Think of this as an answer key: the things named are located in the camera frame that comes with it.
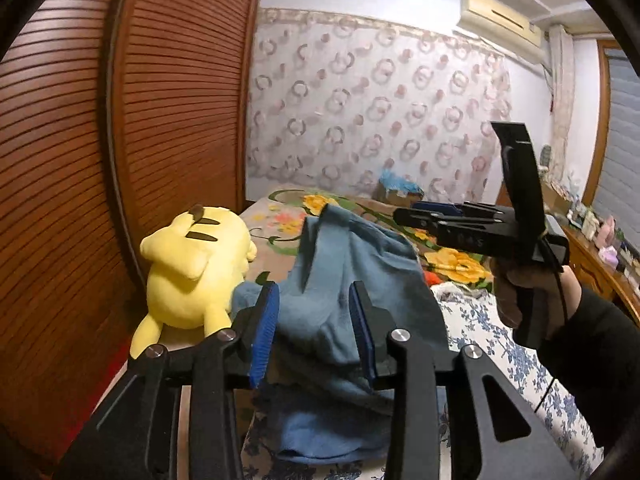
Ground cardboard box with blue cloth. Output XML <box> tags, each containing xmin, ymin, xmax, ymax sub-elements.
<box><xmin>376</xmin><ymin>170</ymin><xmax>425</xmax><ymax>207</ymax></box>

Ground colourful flower blanket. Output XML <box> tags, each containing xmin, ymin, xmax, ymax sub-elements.
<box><xmin>240</xmin><ymin>189</ymin><xmax>496</xmax><ymax>291</ymax></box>

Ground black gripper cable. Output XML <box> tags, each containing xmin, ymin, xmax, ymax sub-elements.
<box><xmin>532</xmin><ymin>237</ymin><xmax>573</xmax><ymax>413</ymax></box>

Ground beige tied curtain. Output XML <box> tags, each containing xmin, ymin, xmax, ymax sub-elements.
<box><xmin>547</xmin><ymin>25</ymin><xmax>576</xmax><ymax>166</ymax></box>

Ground teal pants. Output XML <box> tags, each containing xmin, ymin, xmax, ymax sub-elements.
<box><xmin>230</xmin><ymin>203</ymin><xmax>451</xmax><ymax>466</ymax></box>

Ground ring-patterned sheer curtain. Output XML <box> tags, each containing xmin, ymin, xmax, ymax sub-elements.
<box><xmin>245</xmin><ymin>7</ymin><xmax>513</xmax><ymax>206</ymax></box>

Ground wooden louvred wardrobe door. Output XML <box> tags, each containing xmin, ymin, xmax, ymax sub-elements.
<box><xmin>0</xmin><ymin>0</ymin><xmax>268</xmax><ymax>476</ymax></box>

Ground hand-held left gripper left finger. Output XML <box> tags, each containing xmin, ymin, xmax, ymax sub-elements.
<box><xmin>55</xmin><ymin>281</ymin><xmax>281</xmax><ymax>480</ymax></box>

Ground wooden sideboard cabinet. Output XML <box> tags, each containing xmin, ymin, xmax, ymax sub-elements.
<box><xmin>497</xmin><ymin>180</ymin><xmax>640</xmax><ymax>321</ymax></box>

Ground white blue floral blanket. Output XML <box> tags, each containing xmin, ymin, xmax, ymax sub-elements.
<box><xmin>240</xmin><ymin>285</ymin><xmax>608</xmax><ymax>480</ymax></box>

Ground person's right forearm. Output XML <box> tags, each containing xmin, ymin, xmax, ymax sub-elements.
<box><xmin>537</xmin><ymin>280</ymin><xmax>640</xmax><ymax>463</ymax></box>

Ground yellow plush toy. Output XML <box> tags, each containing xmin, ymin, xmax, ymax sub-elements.
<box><xmin>130</xmin><ymin>203</ymin><xmax>258</xmax><ymax>360</ymax></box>

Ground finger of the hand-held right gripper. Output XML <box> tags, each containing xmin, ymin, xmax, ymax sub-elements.
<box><xmin>412</xmin><ymin>201</ymin><xmax>466</xmax><ymax>214</ymax></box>
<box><xmin>392</xmin><ymin>207</ymin><xmax>446</xmax><ymax>235</ymax></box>

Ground white air conditioner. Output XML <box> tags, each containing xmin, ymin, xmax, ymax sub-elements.
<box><xmin>459</xmin><ymin>0</ymin><xmax>548</xmax><ymax>63</ymax></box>

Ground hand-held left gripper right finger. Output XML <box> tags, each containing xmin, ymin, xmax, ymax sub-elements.
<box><xmin>348</xmin><ymin>281</ymin><xmax>593</xmax><ymax>480</ymax></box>

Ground person's right hand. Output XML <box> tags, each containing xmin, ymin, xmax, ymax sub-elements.
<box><xmin>492</xmin><ymin>264</ymin><xmax>581</xmax><ymax>330</ymax></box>

